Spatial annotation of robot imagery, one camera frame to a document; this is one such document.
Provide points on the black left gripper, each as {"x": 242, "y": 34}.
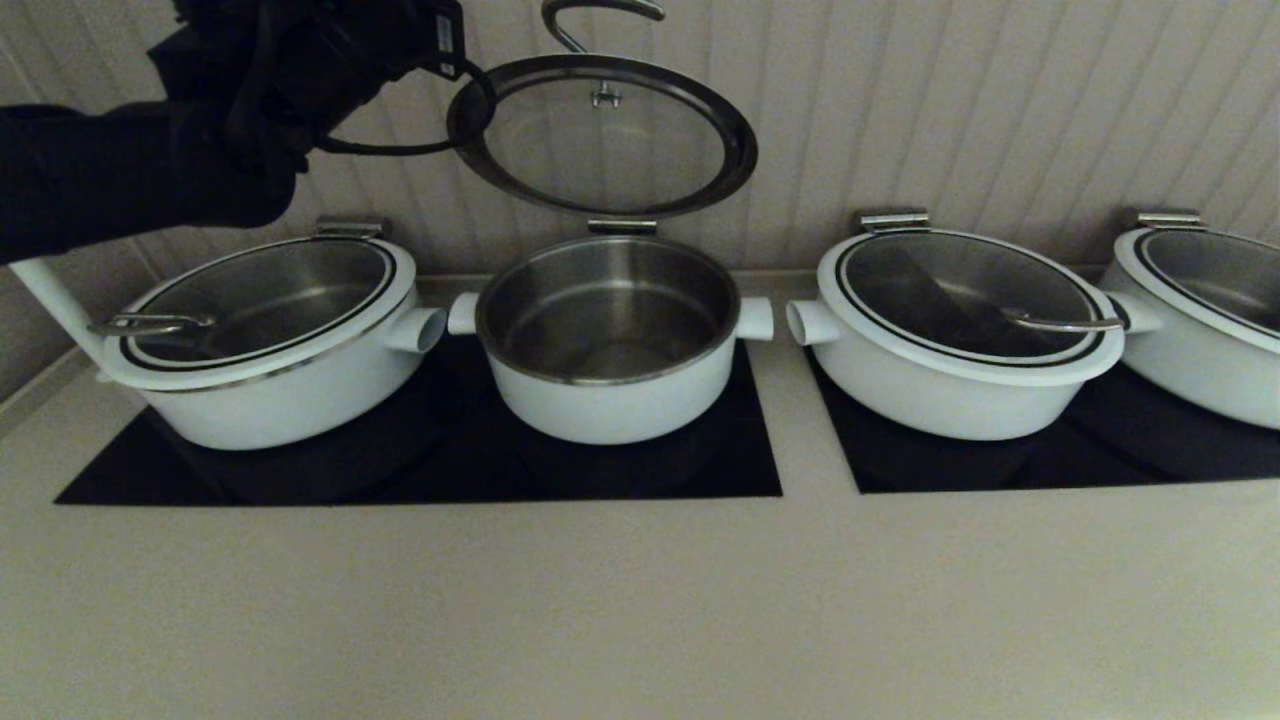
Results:
{"x": 400, "y": 35}

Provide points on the glass lid with white rim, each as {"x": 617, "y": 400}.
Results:
{"x": 735, "y": 130}

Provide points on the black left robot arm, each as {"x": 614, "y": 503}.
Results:
{"x": 100, "y": 170}

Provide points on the white left pot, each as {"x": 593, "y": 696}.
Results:
{"x": 280, "y": 300}

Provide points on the white steel-lined pot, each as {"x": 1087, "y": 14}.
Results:
{"x": 930, "y": 410}
{"x": 300, "y": 415}
{"x": 1200, "y": 385}
{"x": 610, "y": 415}

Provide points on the white far right pot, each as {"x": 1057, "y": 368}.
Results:
{"x": 1230, "y": 280}

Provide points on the white slanted pole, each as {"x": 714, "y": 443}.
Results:
{"x": 60, "y": 315}

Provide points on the black induction cooktop plate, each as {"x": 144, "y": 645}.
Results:
{"x": 1100, "y": 465}
{"x": 745, "y": 470}

